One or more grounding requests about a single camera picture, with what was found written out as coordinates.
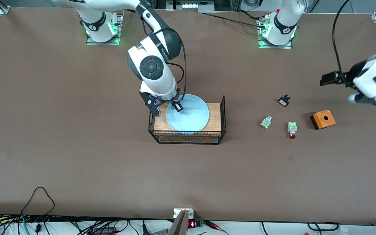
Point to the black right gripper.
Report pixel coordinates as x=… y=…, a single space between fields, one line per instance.
x=176 y=104

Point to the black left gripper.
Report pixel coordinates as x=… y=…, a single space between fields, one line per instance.
x=353 y=74

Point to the light blue round plate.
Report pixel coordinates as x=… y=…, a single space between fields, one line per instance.
x=191 y=117

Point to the red push button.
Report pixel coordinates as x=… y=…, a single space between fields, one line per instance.
x=292 y=129

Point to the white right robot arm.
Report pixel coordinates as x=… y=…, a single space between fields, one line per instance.
x=162 y=81

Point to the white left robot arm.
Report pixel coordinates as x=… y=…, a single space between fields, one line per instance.
x=286 y=19

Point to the black square white-faced button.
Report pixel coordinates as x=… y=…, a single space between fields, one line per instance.
x=283 y=102

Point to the green push button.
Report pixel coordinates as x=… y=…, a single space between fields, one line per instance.
x=266 y=122

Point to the wooden board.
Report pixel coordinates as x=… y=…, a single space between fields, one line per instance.
x=214 y=117

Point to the orange box with round hole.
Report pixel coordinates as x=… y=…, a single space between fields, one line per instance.
x=325 y=120

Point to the white terminal strip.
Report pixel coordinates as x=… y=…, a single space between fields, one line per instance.
x=191 y=5

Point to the red digit display module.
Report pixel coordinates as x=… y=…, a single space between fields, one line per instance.
x=192 y=224

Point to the grey aluminium bar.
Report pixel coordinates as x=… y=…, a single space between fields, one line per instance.
x=179 y=227

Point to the red and black probe lead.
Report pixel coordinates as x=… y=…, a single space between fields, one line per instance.
x=212 y=224

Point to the grey power supply block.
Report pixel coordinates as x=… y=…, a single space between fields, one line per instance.
x=160 y=232

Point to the black power adapter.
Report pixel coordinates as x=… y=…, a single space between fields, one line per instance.
x=104 y=231

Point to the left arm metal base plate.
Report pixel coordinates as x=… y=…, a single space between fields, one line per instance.
x=282 y=46

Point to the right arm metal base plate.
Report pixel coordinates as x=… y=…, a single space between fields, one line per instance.
x=93 y=42

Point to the white mounting bracket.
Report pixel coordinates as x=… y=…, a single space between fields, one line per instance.
x=190 y=213

